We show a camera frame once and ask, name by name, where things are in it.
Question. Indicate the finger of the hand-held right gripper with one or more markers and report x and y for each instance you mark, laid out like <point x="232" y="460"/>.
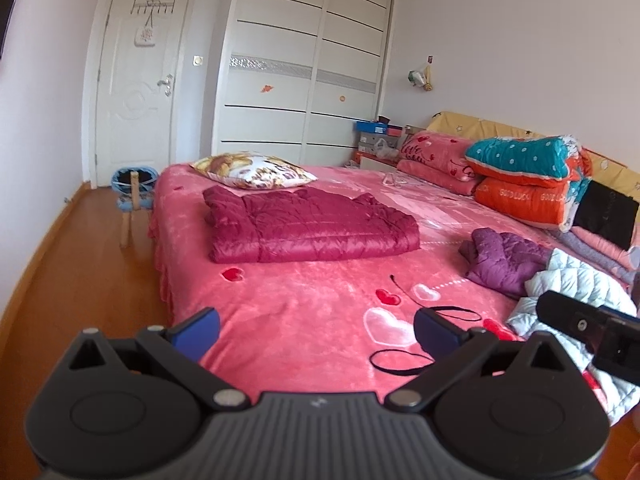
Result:
<point x="555" y="307"/>

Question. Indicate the gold floral print cushion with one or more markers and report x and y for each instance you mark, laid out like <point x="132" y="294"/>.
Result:
<point x="250" y="170"/>

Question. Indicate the stack of boxes on nightstand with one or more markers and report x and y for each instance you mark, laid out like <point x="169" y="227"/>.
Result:
<point x="377" y="127"/>

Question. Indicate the wall light switch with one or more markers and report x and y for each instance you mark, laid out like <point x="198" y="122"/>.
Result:
<point x="198" y="60"/>

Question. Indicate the purple down jacket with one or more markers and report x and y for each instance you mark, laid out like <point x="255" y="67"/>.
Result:
<point x="500" y="260"/>

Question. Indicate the white door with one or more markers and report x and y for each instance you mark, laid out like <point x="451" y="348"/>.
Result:
<point x="135" y="135"/>

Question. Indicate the teal dotted folded quilt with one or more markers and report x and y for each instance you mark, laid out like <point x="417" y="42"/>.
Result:
<point x="520" y="157"/>

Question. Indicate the light blue down jacket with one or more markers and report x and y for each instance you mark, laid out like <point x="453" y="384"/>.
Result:
<point x="575" y="280"/>

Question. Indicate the black cloth bag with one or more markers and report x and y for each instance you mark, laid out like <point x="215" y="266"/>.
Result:
<point x="605" y="210"/>

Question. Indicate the clear plastic bag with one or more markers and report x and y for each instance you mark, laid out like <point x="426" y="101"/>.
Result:
<point x="387" y="150"/>

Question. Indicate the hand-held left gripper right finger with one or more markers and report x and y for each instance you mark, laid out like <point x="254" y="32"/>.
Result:
<point x="435" y="332"/>

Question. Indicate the dark red down jacket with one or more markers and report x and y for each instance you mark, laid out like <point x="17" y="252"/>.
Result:
<point x="310" y="225"/>

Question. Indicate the lavender folded blanket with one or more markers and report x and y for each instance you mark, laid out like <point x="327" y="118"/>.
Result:
<point x="575" y="244"/>

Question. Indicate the blue slipper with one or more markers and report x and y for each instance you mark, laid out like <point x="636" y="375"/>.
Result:
<point x="125" y="202"/>

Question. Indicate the pink folded quilt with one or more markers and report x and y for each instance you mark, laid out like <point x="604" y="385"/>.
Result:
<point x="435" y="176"/>

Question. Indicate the yellow headboard cover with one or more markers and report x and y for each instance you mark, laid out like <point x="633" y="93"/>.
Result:
<point x="460" y="122"/>

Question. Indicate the low white cabinet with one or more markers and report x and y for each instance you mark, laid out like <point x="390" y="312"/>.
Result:
<point x="375" y="163"/>

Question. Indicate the over-door hook rack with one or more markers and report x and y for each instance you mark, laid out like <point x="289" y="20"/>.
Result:
<point x="152" y="6"/>

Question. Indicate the pink heart print bed blanket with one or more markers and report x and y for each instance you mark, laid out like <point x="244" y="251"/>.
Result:
<point x="310" y="300"/>

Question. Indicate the clear clothes hanger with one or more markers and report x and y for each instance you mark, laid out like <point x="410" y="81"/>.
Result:
<point x="389" y="180"/>

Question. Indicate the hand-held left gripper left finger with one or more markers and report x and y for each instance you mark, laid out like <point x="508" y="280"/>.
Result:
<point x="197" y="332"/>

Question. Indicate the white hanging bag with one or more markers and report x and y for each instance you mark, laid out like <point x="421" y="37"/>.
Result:
<point x="145" y="37"/>

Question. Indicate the white sliding wardrobe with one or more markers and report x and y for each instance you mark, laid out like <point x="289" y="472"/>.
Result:
<point x="270" y="85"/>

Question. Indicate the grey shoe box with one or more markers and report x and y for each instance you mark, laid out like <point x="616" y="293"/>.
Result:
<point x="365" y="139"/>

